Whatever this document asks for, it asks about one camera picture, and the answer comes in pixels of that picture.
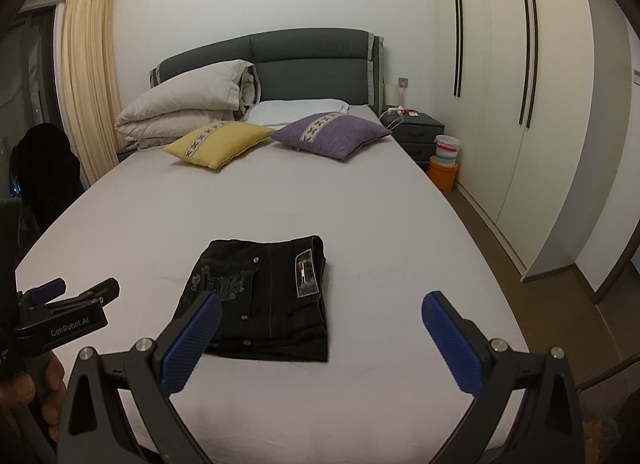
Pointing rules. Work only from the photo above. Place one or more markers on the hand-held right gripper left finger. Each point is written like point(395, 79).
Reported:
point(190, 341)

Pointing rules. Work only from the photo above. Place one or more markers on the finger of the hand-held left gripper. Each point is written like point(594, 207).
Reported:
point(97, 291)
point(50, 287)

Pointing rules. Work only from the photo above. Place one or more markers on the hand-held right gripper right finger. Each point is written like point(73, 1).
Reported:
point(450, 339)

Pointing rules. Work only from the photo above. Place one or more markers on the black pants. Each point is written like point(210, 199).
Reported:
point(270, 294)

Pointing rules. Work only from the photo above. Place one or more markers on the person's left hand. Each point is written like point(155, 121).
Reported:
point(52, 394)

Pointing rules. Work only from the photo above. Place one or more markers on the dark hanging clothing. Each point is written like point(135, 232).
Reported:
point(45, 164)

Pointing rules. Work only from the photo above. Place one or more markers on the bed with white sheet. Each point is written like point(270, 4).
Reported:
point(375, 219)

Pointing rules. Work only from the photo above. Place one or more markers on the yellow cushion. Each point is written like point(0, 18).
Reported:
point(220, 144)

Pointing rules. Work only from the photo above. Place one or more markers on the white door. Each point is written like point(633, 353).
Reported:
point(610, 219)

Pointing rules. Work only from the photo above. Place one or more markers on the grey nightstand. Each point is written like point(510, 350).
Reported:
point(420, 137)

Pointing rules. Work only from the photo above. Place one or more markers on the beige curtain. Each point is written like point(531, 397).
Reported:
point(87, 84)

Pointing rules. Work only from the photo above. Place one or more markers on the dark window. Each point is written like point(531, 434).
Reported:
point(30, 69)

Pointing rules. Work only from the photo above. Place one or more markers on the folded beige duvet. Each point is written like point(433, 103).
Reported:
point(195, 94)

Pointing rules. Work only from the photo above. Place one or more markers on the purple cushion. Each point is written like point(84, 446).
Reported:
point(335, 137)

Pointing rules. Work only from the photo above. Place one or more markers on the white wardrobe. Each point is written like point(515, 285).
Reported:
point(495, 94)

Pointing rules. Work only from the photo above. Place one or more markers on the white bedside object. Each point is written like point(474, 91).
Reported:
point(392, 94)

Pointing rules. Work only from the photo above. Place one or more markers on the white pillow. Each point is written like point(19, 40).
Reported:
point(300, 112)

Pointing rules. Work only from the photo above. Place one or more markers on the grey padded headboard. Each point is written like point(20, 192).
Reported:
point(310, 64)

